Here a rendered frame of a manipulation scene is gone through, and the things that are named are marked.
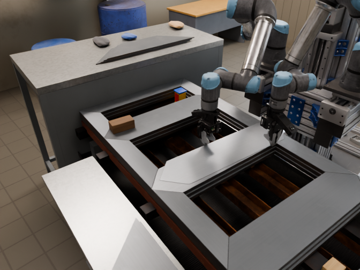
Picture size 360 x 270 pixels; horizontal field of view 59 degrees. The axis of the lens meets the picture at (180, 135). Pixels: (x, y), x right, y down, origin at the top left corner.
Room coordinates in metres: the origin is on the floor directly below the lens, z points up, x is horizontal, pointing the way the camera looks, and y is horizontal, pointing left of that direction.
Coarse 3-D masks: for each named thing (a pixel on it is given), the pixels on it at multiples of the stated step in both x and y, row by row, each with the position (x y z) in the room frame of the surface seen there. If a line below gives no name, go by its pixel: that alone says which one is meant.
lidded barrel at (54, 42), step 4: (44, 40) 3.63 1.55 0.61; (48, 40) 3.63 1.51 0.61; (52, 40) 3.63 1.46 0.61; (56, 40) 3.63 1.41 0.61; (60, 40) 3.63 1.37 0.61; (64, 40) 3.63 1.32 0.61; (68, 40) 3.62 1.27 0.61; (72, 40) 3.62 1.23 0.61; (36, 44) 3.48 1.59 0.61; (40, 44) 3.48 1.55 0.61; (44, 44) 3.48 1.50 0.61; (48, 44) 3.48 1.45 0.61; (52, 44) 3.48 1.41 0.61; (56, 44) 3.48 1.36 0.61; (32, 48) 3.36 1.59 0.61; (36, 48) 3.36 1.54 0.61; (40, 48) 3.36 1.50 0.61
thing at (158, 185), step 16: (160, 96) 1.77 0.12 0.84; (112, 112) 1.58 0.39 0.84; (224, 112) 1.53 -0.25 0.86; (160, 128) 1.38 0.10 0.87; (176, 128) 1.43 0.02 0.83; (240, 128) 1.42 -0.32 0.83; (144, 144) 1.30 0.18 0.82; (240, 160) 1.11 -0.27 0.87; (256, 160) 1.15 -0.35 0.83; (288, 160) 1.15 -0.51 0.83; (304, 160) 1.11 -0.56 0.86; (160, 176) 1.00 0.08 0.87; (208, 176) 1.00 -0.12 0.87; (224, 176) 1.03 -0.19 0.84; (192, 192) 0.93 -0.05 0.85; (352, 208) 0.82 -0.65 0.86; (176, 224) 0.79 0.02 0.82; (336, 224) 0.76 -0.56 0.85; (192, 240) 0.71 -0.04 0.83; (320, 240) 0.69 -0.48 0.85; (208, 256) 0.64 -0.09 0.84; (304, 256) 0.64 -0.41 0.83
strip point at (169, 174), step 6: (168, 162) 1.09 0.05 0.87; (168, 168) 1.05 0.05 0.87; (174, 168) 1.05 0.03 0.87; (162, 174) 1.02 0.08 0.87; (168, 174) 1.02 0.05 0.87; (174, 174) 1.02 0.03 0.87; (180, 174) 1.02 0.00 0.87; (162, 180) 0.98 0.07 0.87; (168, 180) 0.98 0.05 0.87; (174, 180) 0.98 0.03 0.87; (180, 180) 0.98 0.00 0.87
